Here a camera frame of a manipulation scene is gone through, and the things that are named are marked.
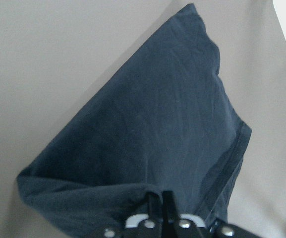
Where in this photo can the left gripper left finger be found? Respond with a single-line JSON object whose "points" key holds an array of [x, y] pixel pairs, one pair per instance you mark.
{"points": [[146, 225]]}

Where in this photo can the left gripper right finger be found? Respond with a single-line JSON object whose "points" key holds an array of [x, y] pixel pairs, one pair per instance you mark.
{"points": [[176, 225]]}

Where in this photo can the black printed t-shirt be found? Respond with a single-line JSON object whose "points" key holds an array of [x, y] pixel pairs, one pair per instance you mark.
{"points": [[162, 122]]}

